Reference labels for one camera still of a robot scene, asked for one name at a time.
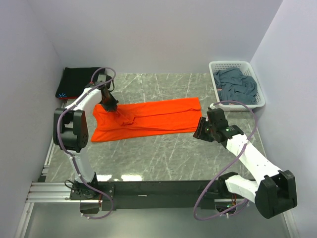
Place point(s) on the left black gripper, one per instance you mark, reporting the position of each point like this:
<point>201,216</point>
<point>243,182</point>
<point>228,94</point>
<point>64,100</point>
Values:
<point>113,106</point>

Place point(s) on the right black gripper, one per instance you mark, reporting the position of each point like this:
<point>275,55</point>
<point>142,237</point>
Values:
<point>199,133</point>

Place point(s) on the orange t shirt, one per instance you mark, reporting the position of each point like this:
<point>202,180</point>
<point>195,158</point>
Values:
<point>147,119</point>

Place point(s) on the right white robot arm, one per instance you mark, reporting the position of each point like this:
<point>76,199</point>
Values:
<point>272,190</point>

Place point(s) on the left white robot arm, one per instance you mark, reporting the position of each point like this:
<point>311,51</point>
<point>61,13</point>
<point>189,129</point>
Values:
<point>70,133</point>

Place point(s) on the folded black t shirt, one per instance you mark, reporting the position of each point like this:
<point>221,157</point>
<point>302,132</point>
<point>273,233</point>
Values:
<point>74,81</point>

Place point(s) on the folded red t shirt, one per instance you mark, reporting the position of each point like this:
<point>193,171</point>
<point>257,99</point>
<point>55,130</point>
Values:
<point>67,98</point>

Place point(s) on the grey blue t shirt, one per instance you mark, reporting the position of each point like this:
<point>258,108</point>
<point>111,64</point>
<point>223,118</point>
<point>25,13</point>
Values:
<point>233,85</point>

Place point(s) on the white plastic laundry basket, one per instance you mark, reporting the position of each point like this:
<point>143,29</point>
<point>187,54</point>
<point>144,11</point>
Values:
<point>246,69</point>

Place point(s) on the black base crossbar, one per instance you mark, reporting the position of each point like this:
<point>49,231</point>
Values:
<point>154,194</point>

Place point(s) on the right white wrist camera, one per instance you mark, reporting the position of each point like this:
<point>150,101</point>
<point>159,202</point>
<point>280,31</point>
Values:
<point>211,106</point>

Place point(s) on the aluminium frame rail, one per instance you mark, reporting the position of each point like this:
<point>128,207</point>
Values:
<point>56,192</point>

